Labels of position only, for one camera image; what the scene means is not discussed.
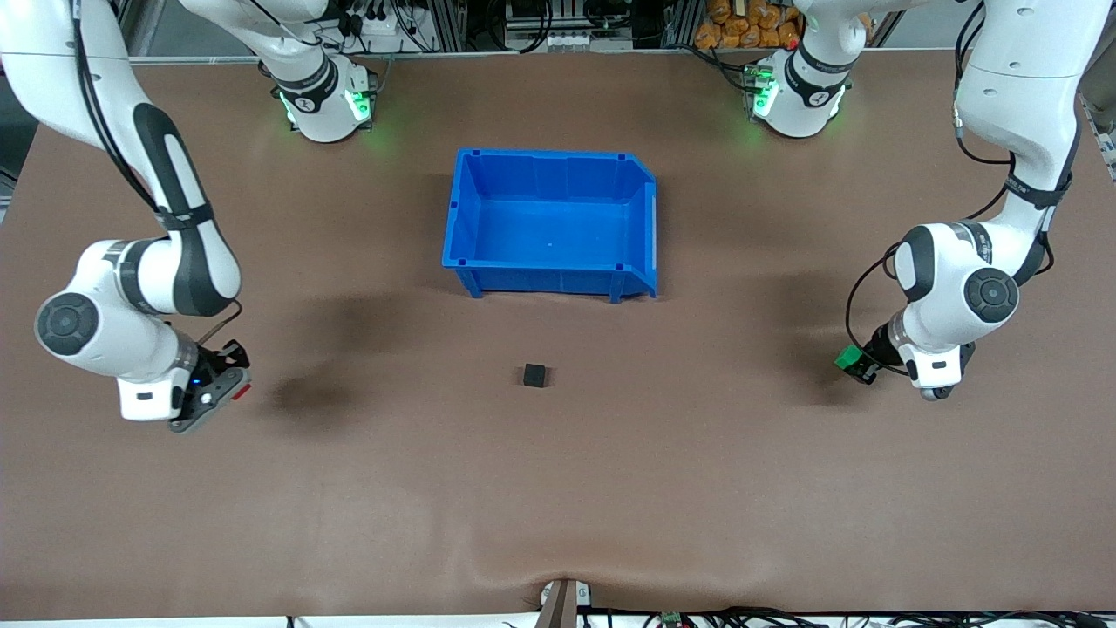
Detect brown table mat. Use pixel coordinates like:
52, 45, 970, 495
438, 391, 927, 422
0, 48, 1116, 622

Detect blue plastic storage bin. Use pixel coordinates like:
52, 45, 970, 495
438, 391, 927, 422
441, 147, 658, 304

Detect white power strip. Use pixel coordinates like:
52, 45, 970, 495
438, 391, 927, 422
344, 9, 428, 53

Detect orange snack packets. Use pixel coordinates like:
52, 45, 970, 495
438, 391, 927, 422
695, 0, 803, 50

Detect grey table clamp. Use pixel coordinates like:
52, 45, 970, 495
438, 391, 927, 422
534, 578, 592, 628

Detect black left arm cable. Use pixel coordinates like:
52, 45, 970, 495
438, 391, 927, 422
844, 0, 1056, 378

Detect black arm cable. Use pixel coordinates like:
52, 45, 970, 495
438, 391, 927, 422
71, 0, 245, 345
844, 0, 1056, 378

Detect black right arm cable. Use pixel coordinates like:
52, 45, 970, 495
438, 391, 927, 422
71, 0, 245, 345

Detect aluminium frame profile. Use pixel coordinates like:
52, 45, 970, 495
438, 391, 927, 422
1077, 52, 1116, 184
113, 0, 147, 60

